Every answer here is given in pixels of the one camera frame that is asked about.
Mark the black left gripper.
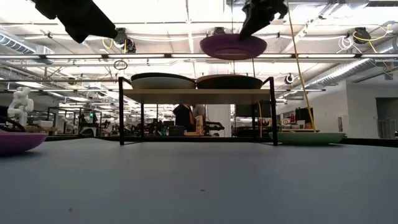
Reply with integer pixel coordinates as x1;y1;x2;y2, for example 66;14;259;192
30;0;118;44

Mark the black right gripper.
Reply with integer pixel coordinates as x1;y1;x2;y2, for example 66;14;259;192
238;0;289;40

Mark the purple plate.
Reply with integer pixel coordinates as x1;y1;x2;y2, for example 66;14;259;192
199;33;268;61
0;132;49;156

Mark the cream white plate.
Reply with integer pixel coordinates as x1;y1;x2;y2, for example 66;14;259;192
131;77;197;90

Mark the pale green plate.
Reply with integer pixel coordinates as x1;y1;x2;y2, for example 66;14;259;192
269;131;346;146

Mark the dark round ceiling fixture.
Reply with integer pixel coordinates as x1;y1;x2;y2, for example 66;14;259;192
125;37;137;54

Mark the black monitor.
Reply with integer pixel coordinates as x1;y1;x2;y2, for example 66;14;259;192
235;102;272;119
294;107;314;124

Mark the white robot figure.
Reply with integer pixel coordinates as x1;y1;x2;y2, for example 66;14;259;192
7;86;35;128

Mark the yellow printed box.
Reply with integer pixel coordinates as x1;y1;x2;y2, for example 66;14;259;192
195;114;205;136

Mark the yellow hanging power cable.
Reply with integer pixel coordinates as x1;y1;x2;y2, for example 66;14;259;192
287;4;317;132

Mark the silver ventilation duct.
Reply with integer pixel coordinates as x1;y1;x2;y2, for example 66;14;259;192
303;37;398;90
0;30;55;65

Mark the wooden shelf with black frame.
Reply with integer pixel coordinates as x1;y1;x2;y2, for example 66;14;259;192
118;76;279;146

